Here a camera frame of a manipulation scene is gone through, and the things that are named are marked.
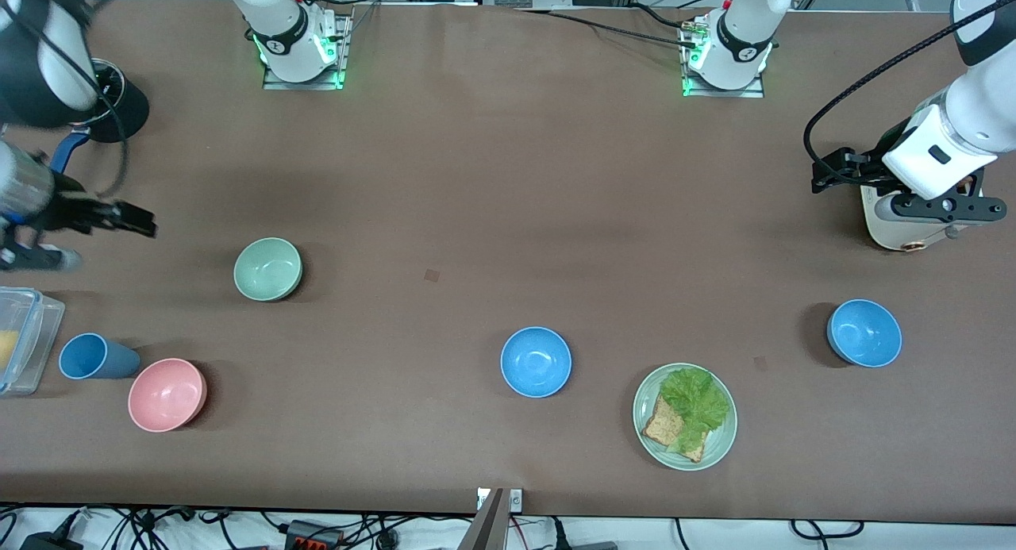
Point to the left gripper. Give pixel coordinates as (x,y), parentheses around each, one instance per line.
(867,170)

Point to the green plate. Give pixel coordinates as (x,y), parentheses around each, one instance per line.
(718,447)

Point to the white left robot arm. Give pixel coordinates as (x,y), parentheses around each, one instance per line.
(738,34)

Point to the yellow food piece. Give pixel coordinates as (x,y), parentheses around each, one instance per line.
(6,350)

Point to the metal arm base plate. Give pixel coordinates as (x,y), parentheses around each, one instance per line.
(758,90)
(343,54)

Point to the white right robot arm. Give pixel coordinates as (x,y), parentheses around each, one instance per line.
(290,26)

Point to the pink bowl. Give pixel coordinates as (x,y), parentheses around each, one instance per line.
(167,395)

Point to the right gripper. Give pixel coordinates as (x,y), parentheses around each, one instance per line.
(73,209)

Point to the grey aluminium pole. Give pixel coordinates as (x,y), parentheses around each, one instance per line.
(488,526)

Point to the cream toaster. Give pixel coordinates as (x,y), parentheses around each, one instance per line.
(889,228)

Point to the black power adapter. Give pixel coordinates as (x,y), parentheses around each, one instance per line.
(48,542)

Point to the green lettuce leaf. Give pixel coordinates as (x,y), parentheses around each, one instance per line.
(697,399)

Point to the white pole bracket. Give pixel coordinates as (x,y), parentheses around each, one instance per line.
(516,500)

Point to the blue cup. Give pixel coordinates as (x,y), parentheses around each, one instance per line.
(95,357)

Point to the glass lid with blue knob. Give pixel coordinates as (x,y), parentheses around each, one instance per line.
(111,86)

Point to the blue bowl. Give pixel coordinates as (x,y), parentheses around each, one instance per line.
(536,362)
(864,333)

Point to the black and orange connector block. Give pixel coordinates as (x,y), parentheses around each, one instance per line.
(313,538)

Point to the clear container with blue clips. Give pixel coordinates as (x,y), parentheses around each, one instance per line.
(36,336)

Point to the green bowl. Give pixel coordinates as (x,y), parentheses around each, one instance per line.
(267,269)

